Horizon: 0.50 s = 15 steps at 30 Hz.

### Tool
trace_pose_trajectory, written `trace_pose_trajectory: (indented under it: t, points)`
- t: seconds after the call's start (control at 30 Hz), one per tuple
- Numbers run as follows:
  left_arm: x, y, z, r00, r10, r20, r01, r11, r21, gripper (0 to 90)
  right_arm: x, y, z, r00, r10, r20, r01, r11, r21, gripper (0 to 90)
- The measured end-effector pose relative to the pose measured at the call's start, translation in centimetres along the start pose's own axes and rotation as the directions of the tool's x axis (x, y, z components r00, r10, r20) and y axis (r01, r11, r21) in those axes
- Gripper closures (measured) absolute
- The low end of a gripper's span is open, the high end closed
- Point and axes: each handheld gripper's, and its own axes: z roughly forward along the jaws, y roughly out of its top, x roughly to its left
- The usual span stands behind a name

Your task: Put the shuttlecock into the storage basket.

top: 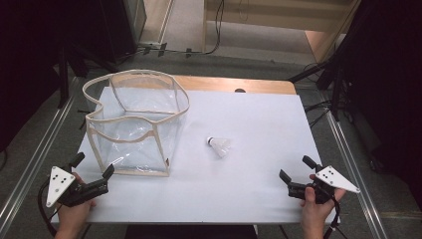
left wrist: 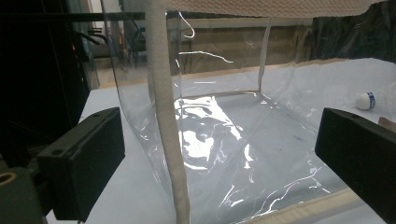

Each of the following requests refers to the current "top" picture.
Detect person's dark clothing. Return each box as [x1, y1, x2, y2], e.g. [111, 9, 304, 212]
[123, 224, 259, 239]

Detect white board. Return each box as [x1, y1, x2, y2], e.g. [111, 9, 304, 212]
[51, 87, 341, 225]

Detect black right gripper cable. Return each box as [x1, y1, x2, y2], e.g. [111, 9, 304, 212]
[322, 195, 343, 239]

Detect black hanging cable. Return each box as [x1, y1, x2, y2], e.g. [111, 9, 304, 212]
[202, 0, 226, 56]

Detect black floor cables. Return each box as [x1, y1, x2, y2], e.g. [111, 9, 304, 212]
[303, 100, 333, 129]

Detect wooden table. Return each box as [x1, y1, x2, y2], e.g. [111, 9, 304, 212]
[172, 75, 298, 96]

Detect person's right hand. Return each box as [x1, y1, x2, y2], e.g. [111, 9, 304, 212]
[300, 173, 346, 231]

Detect person's left hand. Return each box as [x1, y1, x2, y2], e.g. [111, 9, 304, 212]
[54, 171, 98, 235]

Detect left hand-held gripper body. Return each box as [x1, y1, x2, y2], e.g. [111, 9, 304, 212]
[45, 165, 110, 209]

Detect white shuttlecock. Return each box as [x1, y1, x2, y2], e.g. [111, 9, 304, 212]
[206, 135, 233, 159]

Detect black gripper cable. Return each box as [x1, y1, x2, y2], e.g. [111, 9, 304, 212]
[37, 180, 64, 238]
[322, 195, 343, 239]

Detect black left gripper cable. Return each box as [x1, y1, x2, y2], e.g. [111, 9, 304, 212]
[37, 180, 64, 238]

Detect clear bag with beige trim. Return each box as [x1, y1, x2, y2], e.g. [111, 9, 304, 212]
[82, 69, 191, 178]

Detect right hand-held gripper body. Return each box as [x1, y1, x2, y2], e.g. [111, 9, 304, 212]
[287, 164, 361, 205]

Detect light wooden shelf unit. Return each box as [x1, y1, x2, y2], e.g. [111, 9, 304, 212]
[201, 0, 363, 65]

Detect black stand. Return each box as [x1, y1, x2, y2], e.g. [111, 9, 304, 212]
[57, 43, 72, 110]
[288, 56, 346, 122]

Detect black cabinet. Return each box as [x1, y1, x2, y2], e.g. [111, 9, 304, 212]
[99, 0, 147, 65]

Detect metal floor rail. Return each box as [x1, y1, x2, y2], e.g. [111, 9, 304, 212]
[325, 109, 390, 239]
[0, 95, 78, 230]

